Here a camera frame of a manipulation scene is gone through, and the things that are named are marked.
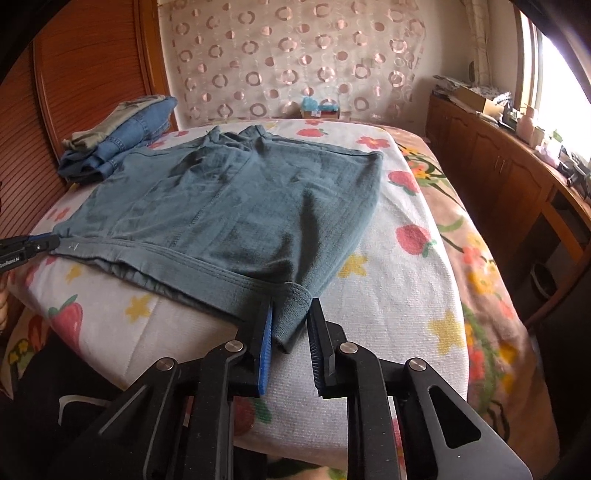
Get pink bottle on sideboard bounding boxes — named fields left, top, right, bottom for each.
left=516, top=105, right=536, bottom=144

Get pink circle pattern curtain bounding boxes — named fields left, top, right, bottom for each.
left=158, top=1, right=426, bottom=127

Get folded grey-green garment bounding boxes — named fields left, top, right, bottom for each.
left=61, top=94, right=166, bottom=152

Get teal grey shorts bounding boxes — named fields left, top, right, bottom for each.
left=54, top=125, right=384, bottom=350

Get folded blue jeans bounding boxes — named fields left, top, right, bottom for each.
left=58, top=96, right=177, bottom=184

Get cardboard box on sideboard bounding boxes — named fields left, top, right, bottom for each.
left=449, top=86, right=504, bottom=119

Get blue item on box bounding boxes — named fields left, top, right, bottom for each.
left=301, top=96, right=339, bottom=120

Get white fruit flower blanket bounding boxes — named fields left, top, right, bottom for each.
left=1, top=120, right=469, bottom=467

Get pink floral bedspread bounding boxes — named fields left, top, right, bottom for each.
left=1, top=120, right=559, bottom=479

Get wooden sideboard cabinet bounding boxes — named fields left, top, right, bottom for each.
left=426, top=95, right=590, bottom=327

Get window with wooden frame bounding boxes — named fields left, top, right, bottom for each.
left=515, top=11, right=590, bottom=163

